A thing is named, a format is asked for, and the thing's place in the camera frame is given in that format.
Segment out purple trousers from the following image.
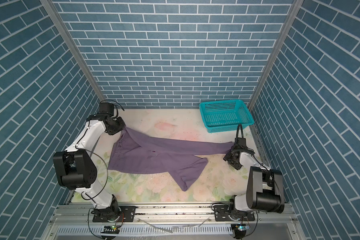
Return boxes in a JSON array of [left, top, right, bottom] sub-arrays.
[[108, 127, 233, 192]]

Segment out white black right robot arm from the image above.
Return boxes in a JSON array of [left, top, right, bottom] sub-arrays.
[[224, 124, 285, 219]]

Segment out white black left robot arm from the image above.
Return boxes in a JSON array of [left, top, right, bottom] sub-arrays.
[[53, 114, 126, 222]]

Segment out teal plastic mesh basket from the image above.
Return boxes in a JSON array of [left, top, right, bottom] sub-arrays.
[[199, 100, 255, 133]]

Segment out left green circuit board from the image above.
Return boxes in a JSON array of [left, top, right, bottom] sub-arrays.
[[101, 225, 121, 236]]

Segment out aluminium right table edge rail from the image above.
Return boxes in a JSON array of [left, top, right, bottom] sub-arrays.
[[250, 125, 271, 167]]

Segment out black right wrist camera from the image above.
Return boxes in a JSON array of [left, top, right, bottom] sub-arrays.
[[235, 138, 247, 149]]

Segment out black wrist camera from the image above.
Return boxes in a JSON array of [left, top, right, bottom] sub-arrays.
[[235, 138, 247, 149], [98, 102, 115, 117]]

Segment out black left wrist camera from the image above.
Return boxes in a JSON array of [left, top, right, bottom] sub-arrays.
[[98, 102, 115, 117]]

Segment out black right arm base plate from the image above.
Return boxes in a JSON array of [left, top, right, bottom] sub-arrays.
[[211, 203, 256, 222]]

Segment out aluminium front mounting rail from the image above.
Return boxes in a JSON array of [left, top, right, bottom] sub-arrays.
[[42, 203, 305, 240]]

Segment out white slotted cable duct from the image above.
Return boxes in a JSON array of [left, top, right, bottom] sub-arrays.
[[57, 224, 233, 237]]

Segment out aluminium right rear corner post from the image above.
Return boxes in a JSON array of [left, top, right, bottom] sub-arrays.
[[247, 0, 304, 112]]

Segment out aluminium corner post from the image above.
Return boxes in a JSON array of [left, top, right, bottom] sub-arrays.
[[247, 0, 304, 112], [40, 0, 105, 101]]

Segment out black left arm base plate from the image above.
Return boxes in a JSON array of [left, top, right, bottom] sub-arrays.
[[91, 206, 137, 223]]

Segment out aluminium left rear corner post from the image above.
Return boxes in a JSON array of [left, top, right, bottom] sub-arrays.
[[40, 0, 105, 101]]

